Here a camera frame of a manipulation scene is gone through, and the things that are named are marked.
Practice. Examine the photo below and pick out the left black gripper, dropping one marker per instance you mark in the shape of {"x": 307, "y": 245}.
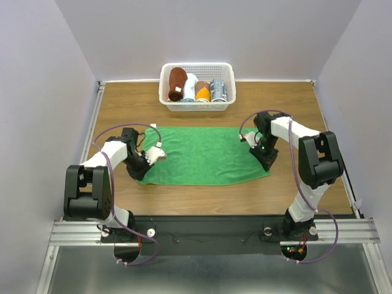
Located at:
{"x": 139, "y": 174}

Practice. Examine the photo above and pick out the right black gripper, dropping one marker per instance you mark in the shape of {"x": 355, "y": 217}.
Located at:
{"x": 266, "y": 160}

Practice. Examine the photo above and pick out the green towel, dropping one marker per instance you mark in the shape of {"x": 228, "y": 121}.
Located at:
{"x": 204, "y": 156}

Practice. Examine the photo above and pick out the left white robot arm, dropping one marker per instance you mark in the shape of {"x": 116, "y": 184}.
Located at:
{"x": 88, "y": 192}

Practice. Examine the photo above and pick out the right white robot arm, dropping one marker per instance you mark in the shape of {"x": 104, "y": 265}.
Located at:
{"x": 316, "y": 161}

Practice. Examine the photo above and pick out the grey patterned rolled towel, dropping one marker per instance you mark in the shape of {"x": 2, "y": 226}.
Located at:
{"x": 218, "y": 90}

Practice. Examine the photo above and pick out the brown orange rolled towel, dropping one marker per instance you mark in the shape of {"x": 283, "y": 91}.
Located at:
{"x": 202, "y": 91}

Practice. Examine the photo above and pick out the white plastic basket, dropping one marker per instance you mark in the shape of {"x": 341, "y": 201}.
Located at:
{"x": 204, "y": 71}

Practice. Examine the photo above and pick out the white blue rolled towel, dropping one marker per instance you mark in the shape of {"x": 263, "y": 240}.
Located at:
{"x": 189, "y": 88}

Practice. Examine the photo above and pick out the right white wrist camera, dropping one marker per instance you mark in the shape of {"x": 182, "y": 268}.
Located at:
{"x": 252, "y": 139}

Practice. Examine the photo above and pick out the aluminium frame rail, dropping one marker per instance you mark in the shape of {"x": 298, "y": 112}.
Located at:
{"x": 73, "y": 233}

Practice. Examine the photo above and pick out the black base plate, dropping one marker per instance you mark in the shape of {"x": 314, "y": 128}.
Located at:
{"x": 210, "y": 235}

